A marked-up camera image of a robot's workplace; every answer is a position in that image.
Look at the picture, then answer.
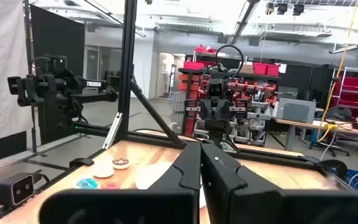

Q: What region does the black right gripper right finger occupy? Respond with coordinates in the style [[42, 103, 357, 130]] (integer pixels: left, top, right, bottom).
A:
[[201, 142, 358, 224]]

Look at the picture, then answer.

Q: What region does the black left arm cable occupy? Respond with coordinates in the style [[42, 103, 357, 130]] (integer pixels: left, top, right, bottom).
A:
[[214, 44, 246, 82]]

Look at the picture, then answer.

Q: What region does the wire shelf with red bins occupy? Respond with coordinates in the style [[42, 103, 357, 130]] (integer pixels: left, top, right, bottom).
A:
[[330, 67, 358, 118]]

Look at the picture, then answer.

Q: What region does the black aluminium frame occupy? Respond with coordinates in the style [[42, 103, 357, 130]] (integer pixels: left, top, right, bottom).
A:
[[0, 0, 352, 224]]

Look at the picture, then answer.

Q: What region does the yellow hanging cable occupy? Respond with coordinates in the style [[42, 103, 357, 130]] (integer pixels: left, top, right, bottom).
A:
[[317, 0, 358, 142]]

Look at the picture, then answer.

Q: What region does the grey metal box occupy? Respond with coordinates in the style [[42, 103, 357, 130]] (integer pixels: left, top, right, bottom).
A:
[[277, 98, 317, 124]]

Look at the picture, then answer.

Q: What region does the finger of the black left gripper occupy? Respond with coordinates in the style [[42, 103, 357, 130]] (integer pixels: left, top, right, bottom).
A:
[[201, 99, 214, 121], [218, 99, 231, 121]]

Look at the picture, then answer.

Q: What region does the white curtain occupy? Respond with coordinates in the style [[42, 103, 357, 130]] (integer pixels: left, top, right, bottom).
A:
[[0, 0, 33, 144]]

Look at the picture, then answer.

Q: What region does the small blue sprinkled donut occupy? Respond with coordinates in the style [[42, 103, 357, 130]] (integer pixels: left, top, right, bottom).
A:
[[75, 177, 99, 190]]

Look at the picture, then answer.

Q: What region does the small chocolate donut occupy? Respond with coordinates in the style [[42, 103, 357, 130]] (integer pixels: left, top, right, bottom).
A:
[[112, 157, 131, 170]]

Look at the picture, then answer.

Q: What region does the white round plate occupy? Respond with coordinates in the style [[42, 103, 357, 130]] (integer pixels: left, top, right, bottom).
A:
[[134, 161, 175, 190]]

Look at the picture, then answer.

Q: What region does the wooden workbench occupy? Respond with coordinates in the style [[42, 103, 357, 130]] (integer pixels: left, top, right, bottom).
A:
[[271, 116, 358, 152]]

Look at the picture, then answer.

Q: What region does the black table-level camera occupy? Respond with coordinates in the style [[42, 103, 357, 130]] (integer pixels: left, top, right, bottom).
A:
[[0, 172, 36, 208]]

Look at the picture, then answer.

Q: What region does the small red donut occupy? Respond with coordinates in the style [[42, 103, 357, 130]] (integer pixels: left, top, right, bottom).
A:
[[100, 181, 122, 190]]

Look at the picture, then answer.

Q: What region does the small white pink donut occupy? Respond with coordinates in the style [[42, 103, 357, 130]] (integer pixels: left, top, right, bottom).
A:
[[93, 164, 115, 179]]

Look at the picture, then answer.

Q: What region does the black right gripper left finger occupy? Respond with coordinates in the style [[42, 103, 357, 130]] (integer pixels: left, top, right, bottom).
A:
[[39, 142, 202, 224]]

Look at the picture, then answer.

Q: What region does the black partition panel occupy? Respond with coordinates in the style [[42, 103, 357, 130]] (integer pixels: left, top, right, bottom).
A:
[[29, 4, 86, 146]]

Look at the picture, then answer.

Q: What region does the black office chair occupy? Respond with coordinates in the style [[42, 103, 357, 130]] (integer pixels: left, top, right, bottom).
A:
[[308, 105, 351, 157]]

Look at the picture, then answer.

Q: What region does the cardboard box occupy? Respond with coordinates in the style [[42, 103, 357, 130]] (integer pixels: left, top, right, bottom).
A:
[[239, 64, 255, 75]]

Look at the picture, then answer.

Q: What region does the silver metal bracket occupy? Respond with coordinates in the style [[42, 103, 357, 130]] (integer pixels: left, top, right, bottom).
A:
[[102, 112, 123, 150]]

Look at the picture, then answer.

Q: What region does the black table clamp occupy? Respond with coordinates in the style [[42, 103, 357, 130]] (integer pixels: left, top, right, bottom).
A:
[[317, 159, 348, 181], [69, 157, 95, 169]]

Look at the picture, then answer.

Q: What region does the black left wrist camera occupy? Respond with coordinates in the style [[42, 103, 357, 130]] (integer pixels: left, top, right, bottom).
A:
[[207, 78, 226, 100]]

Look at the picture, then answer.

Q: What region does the red storage bin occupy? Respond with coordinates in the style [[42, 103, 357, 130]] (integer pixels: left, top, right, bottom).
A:
[[266, 63, 280, 77], [183, 61, 205, 71], [253, 62, 269, 76]]

